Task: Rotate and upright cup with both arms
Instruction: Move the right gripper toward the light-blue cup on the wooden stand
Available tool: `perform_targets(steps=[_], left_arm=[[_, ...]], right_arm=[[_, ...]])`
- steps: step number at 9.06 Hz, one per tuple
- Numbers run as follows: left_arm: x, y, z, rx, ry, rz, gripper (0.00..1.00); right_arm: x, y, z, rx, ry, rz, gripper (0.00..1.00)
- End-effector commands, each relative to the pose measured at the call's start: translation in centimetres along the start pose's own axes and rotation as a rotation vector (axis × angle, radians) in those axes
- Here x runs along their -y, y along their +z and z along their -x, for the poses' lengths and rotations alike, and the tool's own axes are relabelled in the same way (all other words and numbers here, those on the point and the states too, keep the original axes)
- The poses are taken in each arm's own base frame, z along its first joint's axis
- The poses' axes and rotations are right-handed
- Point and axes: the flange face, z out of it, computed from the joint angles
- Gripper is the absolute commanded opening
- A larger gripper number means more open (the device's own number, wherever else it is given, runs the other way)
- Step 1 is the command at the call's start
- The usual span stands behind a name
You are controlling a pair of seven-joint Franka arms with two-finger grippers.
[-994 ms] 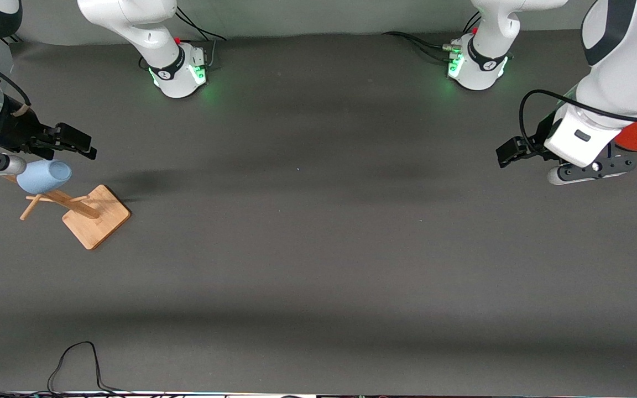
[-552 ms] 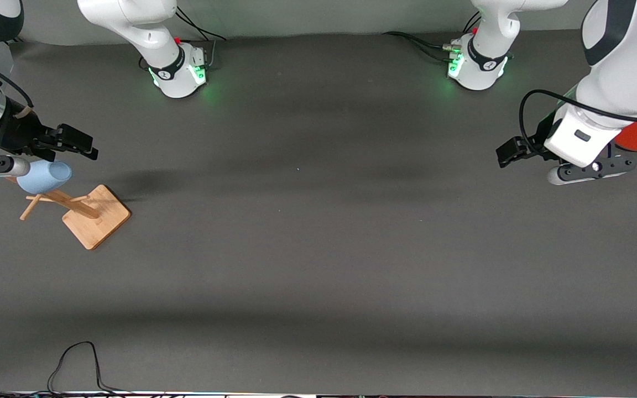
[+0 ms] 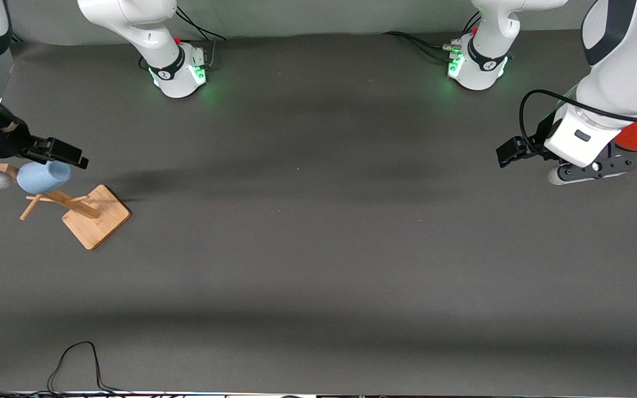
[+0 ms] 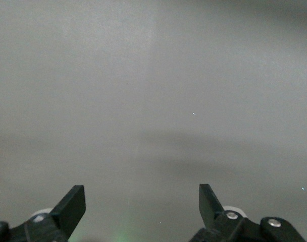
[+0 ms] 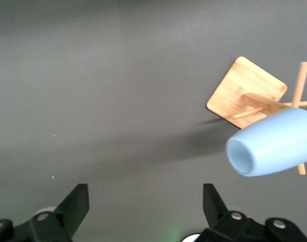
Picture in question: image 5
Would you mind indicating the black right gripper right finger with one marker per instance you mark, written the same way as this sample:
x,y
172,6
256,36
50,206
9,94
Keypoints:
x,y
219,219

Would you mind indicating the light blue cup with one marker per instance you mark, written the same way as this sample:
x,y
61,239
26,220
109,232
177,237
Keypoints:
x,y
269,141

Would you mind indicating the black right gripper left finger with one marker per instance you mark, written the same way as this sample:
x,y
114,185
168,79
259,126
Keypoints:
x,y
67,214

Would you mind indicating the wooden cup rack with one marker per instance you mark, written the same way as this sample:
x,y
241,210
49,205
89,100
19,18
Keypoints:
x,y
244,83

